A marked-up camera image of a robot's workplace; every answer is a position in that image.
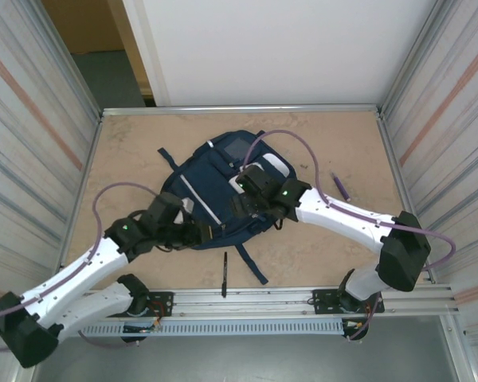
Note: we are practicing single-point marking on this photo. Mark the navy blue backpack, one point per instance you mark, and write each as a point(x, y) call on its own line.
point(207, 179)

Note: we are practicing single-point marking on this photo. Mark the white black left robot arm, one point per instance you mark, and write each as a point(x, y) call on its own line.
point(75, 274)

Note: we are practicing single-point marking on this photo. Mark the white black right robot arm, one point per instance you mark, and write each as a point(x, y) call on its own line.
point(334, 219)

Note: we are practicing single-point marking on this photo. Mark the black pen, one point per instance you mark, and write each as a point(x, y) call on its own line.
point(225, 274)

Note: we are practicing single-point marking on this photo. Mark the purple pen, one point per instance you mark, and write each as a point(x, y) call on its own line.
point(341, 186)

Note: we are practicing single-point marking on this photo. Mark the brown door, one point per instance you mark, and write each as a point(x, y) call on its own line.
point(83, 24)

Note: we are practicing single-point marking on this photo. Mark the wide aluminium mounting rail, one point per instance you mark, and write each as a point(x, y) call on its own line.
point(243, 296)

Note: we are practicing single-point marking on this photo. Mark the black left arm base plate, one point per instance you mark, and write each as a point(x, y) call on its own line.
point(163, 302)

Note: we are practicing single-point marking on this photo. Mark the long aluminium table edge rail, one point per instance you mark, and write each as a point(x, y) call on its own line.
point(302, 108)

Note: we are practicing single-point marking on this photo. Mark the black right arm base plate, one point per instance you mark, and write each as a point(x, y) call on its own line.
point(322, 300)

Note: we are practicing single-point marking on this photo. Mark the white door frame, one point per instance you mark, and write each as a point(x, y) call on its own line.
point(145, 47)

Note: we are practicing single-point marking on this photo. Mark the aluminium frame post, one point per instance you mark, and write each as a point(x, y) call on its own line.
point(65, 59)
point(414, 59)

